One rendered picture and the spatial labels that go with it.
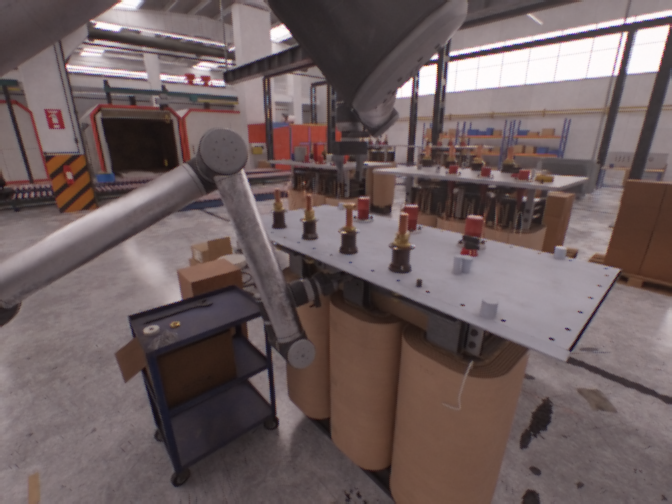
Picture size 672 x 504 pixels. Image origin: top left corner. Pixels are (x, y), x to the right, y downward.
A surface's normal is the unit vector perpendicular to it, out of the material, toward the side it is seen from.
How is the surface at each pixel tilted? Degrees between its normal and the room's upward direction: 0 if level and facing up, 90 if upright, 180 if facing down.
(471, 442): 90
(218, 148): 74
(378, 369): 90
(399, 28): 90
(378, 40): 99
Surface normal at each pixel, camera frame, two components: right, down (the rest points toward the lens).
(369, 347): -0.39, 0.30
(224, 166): 0.44, 0.15
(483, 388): 0.00, 0.33
